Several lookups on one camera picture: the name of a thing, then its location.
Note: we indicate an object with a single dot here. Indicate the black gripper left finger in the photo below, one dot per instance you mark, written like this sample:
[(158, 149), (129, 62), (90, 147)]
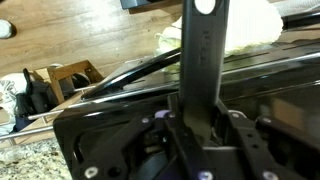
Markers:
[(133, 150)]

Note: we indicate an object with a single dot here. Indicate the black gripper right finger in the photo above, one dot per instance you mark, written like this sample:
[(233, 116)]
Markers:
[(266, 146)]

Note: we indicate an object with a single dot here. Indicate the black electric stove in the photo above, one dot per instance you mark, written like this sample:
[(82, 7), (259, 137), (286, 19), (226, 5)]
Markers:
[(266, 83)]

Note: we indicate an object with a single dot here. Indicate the wooden crate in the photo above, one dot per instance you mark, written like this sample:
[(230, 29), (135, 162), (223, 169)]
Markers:
[(71, 71)]

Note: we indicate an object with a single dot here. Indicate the black bag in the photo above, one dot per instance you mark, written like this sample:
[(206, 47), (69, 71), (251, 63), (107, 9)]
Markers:
[(36, 96)]

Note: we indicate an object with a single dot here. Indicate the pale yellow towel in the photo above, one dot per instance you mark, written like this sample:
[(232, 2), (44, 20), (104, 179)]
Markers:
[(253, 23)]

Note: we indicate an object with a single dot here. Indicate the crumpled white plastic bag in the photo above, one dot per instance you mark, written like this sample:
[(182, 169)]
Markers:
[(6, 96)]

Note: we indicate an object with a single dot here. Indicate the wooden work table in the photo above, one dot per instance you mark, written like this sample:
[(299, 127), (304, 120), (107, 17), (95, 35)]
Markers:
[(160, 9)]

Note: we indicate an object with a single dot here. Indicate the white towel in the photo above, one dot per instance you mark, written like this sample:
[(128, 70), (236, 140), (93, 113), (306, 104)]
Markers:
[(300, 6)]

